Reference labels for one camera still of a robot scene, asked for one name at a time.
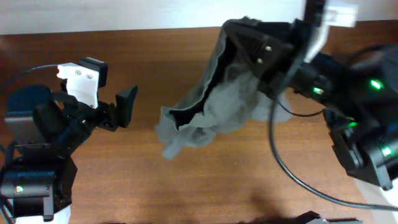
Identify grey shorts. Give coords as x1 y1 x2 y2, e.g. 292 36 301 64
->
154 17 293 160

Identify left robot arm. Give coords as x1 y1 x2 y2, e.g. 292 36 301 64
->
1 85 138 223

